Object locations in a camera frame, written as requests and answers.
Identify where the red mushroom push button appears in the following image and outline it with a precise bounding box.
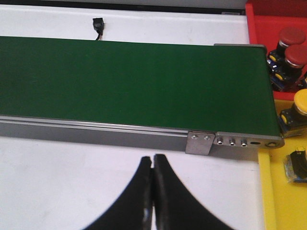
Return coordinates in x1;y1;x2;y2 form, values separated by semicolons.
267;45;307;92
267;27;307;69

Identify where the yellow mushroom push button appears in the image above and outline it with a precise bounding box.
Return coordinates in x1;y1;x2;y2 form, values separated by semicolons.
279;89;307;138
283;148;307;184

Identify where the aluminium conveyor frame rail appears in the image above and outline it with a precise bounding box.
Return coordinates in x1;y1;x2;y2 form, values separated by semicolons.
0;45;284;155

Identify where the small black sensor connector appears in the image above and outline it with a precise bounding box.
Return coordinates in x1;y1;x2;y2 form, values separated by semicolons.
93;18;105;40

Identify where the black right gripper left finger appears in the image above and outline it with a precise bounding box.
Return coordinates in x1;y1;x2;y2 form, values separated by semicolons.
85;156;153;230

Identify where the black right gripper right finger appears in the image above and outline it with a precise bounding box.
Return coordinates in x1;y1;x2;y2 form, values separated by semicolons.
154;154;231;230

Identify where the yellow plastic tray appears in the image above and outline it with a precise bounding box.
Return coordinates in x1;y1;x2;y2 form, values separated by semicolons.
258;98;307;230

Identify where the red plastic tray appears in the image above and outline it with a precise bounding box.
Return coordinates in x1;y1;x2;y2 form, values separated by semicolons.
245;0;307;101

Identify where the green conveyor belt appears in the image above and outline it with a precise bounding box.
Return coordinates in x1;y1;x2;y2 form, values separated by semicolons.
0;36;280;137

